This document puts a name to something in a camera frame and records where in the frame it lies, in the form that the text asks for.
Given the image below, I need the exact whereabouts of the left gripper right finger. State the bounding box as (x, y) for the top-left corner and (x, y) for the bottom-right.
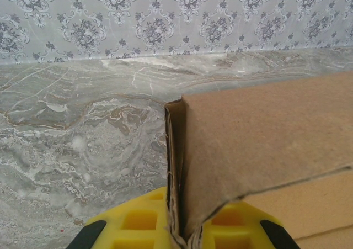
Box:
(202, 200), (301, 249)

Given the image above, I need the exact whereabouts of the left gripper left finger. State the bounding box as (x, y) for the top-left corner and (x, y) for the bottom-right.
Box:
(66, 187), (173, 249)

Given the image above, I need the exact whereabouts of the brown cardboard box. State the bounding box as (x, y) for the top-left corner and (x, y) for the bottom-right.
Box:
(164, 71), (353, 249)

